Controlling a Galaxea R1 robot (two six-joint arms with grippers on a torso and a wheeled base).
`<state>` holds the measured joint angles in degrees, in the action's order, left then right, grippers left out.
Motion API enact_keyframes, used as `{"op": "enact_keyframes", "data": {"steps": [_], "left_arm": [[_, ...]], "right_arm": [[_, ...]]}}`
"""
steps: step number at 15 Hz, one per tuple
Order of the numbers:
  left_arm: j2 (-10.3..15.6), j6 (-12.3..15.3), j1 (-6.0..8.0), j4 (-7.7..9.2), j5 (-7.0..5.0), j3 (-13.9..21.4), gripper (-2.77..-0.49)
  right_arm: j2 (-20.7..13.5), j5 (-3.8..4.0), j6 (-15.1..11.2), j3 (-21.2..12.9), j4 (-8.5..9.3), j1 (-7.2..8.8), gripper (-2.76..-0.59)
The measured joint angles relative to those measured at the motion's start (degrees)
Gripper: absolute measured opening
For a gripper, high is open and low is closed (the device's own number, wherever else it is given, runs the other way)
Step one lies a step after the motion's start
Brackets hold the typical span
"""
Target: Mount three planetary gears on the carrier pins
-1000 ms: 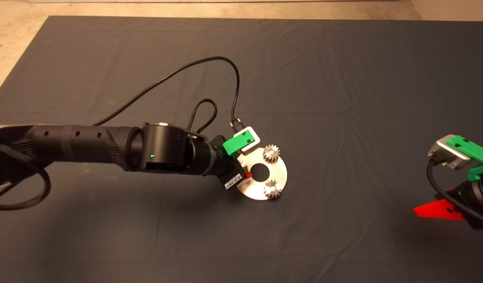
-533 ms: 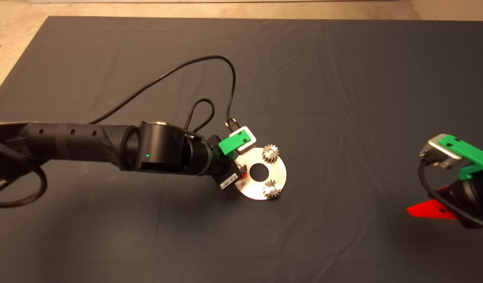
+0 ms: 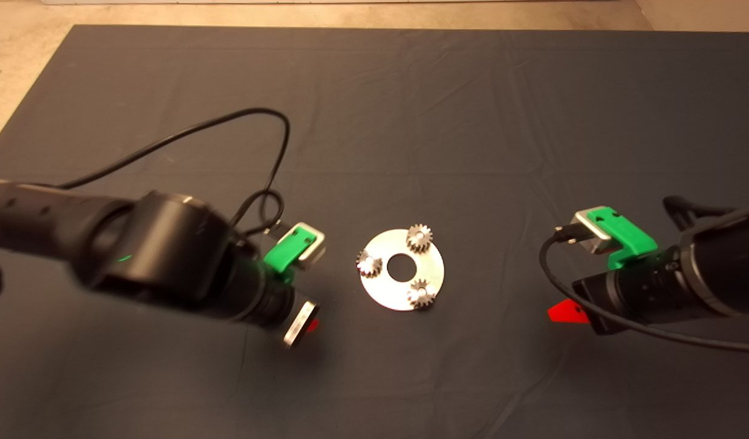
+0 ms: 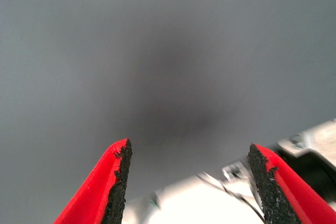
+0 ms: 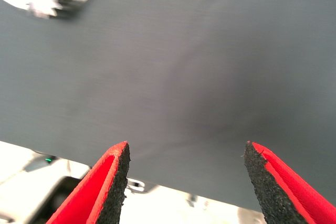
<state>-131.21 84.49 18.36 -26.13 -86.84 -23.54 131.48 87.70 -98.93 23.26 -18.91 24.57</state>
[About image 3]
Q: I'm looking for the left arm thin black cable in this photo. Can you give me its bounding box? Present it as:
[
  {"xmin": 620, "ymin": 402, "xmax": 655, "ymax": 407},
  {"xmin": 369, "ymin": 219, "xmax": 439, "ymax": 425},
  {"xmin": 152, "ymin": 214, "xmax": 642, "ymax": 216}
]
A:
[{"xmin": 57, "ymin": 109, "xmax": 291, "ymax": 240}]

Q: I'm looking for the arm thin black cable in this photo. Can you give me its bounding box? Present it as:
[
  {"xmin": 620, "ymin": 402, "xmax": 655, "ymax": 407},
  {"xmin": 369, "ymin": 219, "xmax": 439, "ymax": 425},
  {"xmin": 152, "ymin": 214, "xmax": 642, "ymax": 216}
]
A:
[
  {"xmin": 57, "ymin": 109, "xmax": 291, "ymax": 240},
  {"xmin": 538, "ymin": 201, "xmax": 749, "ymax": 355}
]

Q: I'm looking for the wrist green camera mount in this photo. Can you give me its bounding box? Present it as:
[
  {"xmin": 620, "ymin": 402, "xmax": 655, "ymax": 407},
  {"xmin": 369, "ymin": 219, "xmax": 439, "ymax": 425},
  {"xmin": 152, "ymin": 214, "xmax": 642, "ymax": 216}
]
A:
[
  {"xmin": 591, "ymin": 206, "xmax": 659, "ymax": 270},
  {"xmin": 263, "ymin": 227, "xmax": 318, "ymax": 285}
]

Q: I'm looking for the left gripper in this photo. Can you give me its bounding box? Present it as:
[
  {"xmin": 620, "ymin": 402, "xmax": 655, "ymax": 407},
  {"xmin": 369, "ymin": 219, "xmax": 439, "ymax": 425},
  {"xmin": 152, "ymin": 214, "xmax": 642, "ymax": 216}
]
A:
[{"xmin": 271, "ymin": 291, "xmax": 321, "ymax": 350}]

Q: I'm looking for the dark grey table cloth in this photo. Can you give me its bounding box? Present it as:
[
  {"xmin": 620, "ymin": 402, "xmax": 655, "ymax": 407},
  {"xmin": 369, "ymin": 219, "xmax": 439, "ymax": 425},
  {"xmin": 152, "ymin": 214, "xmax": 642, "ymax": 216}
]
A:
[{"xmin": 0, "ymin": 23, "xmax": 749, "ymax": 439}]

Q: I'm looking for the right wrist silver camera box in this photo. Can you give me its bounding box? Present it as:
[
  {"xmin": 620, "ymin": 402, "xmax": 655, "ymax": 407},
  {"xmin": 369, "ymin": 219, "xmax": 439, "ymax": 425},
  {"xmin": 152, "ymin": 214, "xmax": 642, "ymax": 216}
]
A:
[{"xmin": 571, "ymin": 209, "xmax": 617, "ymax": 255}]

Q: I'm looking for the steel planetary gear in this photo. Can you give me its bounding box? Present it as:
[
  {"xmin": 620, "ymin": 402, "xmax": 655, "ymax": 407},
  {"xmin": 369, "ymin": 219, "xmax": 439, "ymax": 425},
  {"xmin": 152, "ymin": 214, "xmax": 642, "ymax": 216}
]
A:
[
  {"xmin": 408, "ymin": 279, "xmax": 438, "ymax": 310},
  {"xmin": 406, "ymin": 224, "xmax": 435, "ymax": 254},
  {"xmin": 356, "ymin": 250, "xmax": 385, "ymax": 279}
]

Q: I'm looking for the black braided cable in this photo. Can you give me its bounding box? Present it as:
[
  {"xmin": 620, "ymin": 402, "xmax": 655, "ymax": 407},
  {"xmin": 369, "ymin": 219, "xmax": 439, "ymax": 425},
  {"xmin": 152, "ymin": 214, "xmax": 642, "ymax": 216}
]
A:
[{"xmin": 230, "ymin": 188, "xmax": 286, "ymax": 240}]

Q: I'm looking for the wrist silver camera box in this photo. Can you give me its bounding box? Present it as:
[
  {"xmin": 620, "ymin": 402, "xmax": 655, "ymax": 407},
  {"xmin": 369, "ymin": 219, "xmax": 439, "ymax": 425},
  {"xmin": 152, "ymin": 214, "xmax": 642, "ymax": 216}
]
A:
[
  {"xmin": 269, "ymin": 222, "xmax": 327, "ymax": 270},
  {"xmin": 571, "ymin": 209, "xmax": 617, "ymax": 255}
]

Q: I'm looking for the left wrist green camera mount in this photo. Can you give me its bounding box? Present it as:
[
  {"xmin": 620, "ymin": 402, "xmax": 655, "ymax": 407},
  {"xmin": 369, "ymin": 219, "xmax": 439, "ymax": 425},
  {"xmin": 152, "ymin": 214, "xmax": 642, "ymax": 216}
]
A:
[{"xmin": 263, "ymin": 227, "xmax": 318, "ymax": 285}]

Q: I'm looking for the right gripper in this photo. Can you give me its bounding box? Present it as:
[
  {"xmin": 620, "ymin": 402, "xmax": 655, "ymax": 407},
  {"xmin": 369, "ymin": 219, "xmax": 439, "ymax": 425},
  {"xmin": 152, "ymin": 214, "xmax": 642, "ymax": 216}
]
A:
[{"xmin": 547, "ymin": 271, "xmax": 628, "ymax": 337}]

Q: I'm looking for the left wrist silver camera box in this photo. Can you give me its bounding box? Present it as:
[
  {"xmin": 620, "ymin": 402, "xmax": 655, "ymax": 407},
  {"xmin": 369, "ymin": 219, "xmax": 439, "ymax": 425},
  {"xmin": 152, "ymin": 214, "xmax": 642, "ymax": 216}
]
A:
[{"xmin": 269, "ymin": 222, "xmax": 327, "ymax": 270}]

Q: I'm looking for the right wrist green camera mount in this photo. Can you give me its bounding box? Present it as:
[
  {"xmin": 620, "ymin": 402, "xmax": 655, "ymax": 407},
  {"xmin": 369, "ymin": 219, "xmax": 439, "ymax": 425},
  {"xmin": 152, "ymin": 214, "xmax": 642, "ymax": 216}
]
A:
[{"xmin": 591, "ymin": 206, "xmax": 659, "ymax": 270}]

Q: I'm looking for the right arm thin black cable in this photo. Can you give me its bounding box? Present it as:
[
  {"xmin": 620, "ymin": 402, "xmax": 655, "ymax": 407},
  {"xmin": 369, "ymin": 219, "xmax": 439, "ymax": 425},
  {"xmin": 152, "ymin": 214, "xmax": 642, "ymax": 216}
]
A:
[{"xmin": 538, "ymin": 201, "xmax": 749, "ymax": 355}]

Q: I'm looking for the round metal carrier plate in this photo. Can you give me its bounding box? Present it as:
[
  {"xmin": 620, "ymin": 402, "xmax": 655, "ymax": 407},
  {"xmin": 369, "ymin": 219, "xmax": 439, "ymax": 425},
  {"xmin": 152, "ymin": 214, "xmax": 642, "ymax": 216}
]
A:
[{"xmin": 358, "ymin": 229, "xmax": 446, "ymax": 312}]

